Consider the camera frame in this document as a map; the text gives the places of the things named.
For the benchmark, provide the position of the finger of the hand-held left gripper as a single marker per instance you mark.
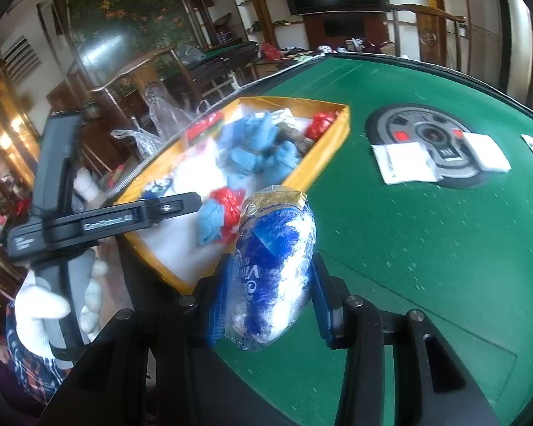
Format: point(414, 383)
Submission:
point(173, 206)

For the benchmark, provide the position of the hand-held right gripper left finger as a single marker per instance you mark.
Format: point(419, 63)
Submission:
point(220, 306)

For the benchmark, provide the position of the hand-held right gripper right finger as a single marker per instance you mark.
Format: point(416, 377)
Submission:
point(325, 306)

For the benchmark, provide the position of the yellow cardboard box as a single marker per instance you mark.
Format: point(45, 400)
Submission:
point(160, 264)

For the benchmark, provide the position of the blue white tissue pack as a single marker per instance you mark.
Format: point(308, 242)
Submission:
point(271, 275)

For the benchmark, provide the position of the person's left forearm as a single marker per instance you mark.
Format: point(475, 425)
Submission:
point(31, 372)

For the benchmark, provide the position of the person's left hand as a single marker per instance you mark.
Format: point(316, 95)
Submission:
point(35, 306)

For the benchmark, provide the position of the blue cloth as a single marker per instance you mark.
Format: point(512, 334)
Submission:
point(286, 159)
point(246, 162)
point(213, 222)

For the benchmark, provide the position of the red plastic bag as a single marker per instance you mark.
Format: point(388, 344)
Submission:
point(320, 124)
point(231, 204)

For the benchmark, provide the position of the red green packet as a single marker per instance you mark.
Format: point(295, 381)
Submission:
point(204, 126)

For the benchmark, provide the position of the clear plastic bag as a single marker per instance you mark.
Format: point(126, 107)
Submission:
point(164, 115)

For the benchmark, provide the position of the blue crumpled bags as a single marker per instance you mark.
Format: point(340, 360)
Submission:
point(248, 133)

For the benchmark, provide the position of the wooden chair with round emblem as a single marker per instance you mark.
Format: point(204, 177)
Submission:
point(153, 91)

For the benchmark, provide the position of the black green side table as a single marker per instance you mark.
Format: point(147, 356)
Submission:
point(231, 53)

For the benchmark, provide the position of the small red bag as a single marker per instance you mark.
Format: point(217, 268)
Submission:
point(271, 50)

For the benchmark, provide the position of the round grey table control panel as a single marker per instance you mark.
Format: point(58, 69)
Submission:
point(395, 124)

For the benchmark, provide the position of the large flower painting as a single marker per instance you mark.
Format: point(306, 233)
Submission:
point(129, 9)

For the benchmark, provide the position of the wooden display shelf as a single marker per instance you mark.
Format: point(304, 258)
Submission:
point(260, 9)

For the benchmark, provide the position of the wooden television cabinet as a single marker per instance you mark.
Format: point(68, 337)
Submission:
point(373, 31)

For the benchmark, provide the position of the carved wooden pillar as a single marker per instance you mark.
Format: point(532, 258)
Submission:
point(428, 35)

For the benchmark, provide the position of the striped wall vent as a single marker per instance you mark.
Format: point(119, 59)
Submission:
point(22, 57)

